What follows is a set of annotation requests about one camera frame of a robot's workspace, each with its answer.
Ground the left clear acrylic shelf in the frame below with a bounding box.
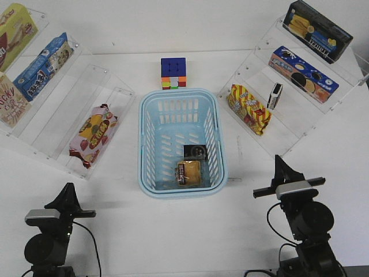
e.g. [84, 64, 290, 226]
[0, 7, 137, 182]

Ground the multicolour puzzle cube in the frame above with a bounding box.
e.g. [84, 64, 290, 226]
[160, 57, 187, 89]

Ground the blue sandwich cookie box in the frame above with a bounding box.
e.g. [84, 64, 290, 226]
[269, 46, 340, 103]

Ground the blue cookie bag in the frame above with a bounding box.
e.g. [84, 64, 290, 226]
[13, 32, 74, 102]

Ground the right black cable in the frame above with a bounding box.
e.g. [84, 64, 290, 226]
[244, 201, 298, 277]

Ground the bread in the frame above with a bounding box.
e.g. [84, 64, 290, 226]
[175, 160, 201, 186]

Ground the left black cable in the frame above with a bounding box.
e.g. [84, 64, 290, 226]
[21, 221, 102, 277]

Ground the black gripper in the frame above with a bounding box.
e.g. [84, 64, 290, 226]
[39, 182, 96, 234]
[253, 155, 326, 202]

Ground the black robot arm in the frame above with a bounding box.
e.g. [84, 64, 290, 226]
[253, 155, 347, 276]
[24, 182, 96, 276]

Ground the black white tissue pack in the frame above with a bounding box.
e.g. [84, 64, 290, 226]
[267, 83, 283, 110]

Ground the black cable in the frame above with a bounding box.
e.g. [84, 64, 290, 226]
[244, 201, 298, 277]
[21, 221, 102, 277]

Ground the beige Pocky box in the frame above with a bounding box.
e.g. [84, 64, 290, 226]
[1, 72, 31, 128]

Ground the yellow green snack box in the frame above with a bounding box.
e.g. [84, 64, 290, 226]
[1, 3, 38, 72]

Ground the pink fruit snack bag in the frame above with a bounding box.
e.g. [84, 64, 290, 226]
[69, 103, 118, 169]

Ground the right clear acrylic shelf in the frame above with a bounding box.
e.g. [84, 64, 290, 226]
[217, 18, 368, 156]

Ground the red yellow striped snack bag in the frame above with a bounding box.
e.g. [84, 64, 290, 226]
[227, 84, 272, 136]

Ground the black cracker box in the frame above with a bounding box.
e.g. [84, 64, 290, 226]
[283, 1, 353, 64]

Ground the light blue plastic basket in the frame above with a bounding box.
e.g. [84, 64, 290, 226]
[138, 88, 228, 199]

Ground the clear acrylic shelf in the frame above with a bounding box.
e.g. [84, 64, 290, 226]
[0, 7, 137, 182]
[217, 18, 368, 156]

